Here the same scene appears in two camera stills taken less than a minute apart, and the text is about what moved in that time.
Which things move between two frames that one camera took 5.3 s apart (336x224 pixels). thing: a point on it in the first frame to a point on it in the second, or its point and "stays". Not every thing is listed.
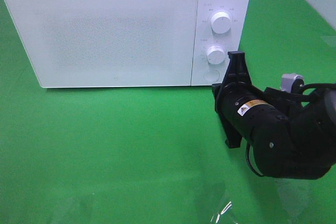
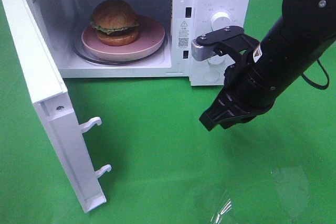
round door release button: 211,75 stays
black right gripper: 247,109 to 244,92
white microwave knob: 221,22 stays
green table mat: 157,155 stays
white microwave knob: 216,55 stays
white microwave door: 106,35 to 51,98
